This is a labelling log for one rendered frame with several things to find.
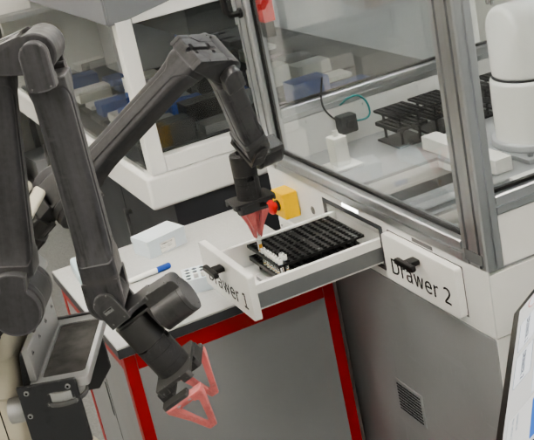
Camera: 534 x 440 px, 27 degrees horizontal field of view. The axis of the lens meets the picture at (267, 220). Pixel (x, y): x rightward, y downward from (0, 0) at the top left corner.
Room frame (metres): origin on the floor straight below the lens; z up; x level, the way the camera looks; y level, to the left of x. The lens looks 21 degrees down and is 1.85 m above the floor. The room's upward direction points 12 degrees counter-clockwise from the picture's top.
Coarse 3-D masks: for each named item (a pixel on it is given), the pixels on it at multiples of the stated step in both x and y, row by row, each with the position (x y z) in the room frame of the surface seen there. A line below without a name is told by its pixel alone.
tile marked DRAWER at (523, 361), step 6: (528, 348) 1.46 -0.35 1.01; (522, 354) 1.47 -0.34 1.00; (528, 354) 1.44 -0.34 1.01; (522, 360) 1.45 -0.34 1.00; (528, 360) 1.43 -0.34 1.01; (516, 366) 1.46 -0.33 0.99; (522, 366) 1.43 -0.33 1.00; (528, 366) 1.41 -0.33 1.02; (516, 372) 1.44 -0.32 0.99; (522, 372) 1.41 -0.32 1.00; (516, 378) 1.42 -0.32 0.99; (522, 378) 1.39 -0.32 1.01; (516, 384) 1.40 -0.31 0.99
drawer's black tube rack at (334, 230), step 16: (304, 224) 2.45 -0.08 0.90; (320, 224) 2.43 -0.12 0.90; (336, 224) 2.41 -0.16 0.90; (272, 240) 2.40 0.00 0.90; (288, 240) 2.38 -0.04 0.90; (304, 240) 2.36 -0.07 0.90; (320, 240) 2.34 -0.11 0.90; (336, 240) 2.32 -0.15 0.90; (352, 240) 2.31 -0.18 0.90; (256, 256) 2.39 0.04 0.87; (288, 256) 2.29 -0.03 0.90; (304, 256) 2.27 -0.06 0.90; (320, 256) 2.29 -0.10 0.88; (272, 272) 2.28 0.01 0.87
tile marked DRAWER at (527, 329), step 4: (532, 312) 1.57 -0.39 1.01; (528, 316) 1.58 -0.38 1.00; (532, 316) 1.56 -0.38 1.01; (524, 320) 1.58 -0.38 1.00; (528, 320) 1.56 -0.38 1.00; (532, 320) 1.54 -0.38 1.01; (524, 324) 1.57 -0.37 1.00; (528, 324) 1.55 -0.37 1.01; (532, 324) 1.53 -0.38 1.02; (520, 328) 1.58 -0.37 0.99; (524, 328) 1.55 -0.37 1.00; (528, 328) 1.53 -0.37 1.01; (532, 328) 1.51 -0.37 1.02; (520, 332) 1.56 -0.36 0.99; (524, 332) 1.54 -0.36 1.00; (528, 332) 1.52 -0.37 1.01; (532, 332) 1.50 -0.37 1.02; (520, 336) 1.55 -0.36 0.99; (524, 336) 1.52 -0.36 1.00; (528, 336) 1.51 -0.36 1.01; (520, 340) 1.53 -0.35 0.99; (524, 340) 1.51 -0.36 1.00; (520, 344) 1.52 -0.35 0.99; (524, 344) 1.50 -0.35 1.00; (520, 348) 1.50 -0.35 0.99
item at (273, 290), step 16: (352, 224) 2.44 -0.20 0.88; (368, 224) 2.38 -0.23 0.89; (256, 240) 2.44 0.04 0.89; (368, 240) 2.37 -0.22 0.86; (240, 256) 2.42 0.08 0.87; (336, 256) 2.25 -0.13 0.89; (352, 256) 2.26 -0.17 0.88; (368, 256) 2.27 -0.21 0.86; (256, 272) 2.38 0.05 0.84; (288, 272) 2.21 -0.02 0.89; (304, 272) 2.22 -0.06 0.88; (320, 272) 2.23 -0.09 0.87; (336, 272) 2.24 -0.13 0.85; (352, 272) 2.26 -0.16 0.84; (272, 288) 2.19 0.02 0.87; (288, 288) 2.20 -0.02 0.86; (304, 288) 2.21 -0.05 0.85; (272, 304) 2.19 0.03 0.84
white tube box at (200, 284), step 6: (186, 270) 2.58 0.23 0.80; (192, 270) 2.57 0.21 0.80; (198, 270) 2.56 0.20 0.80; (186, 276) 2.54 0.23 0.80; (192, 276) 2.53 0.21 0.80; (204, 276) 2.51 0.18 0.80; (192, 282) 2.50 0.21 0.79; (198, 282) 2.51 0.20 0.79; (204, 282) 2.51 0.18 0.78; (198, 288) 2.51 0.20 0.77; (204, 288) 2.51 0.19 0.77; (210, 288) 2.51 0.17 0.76
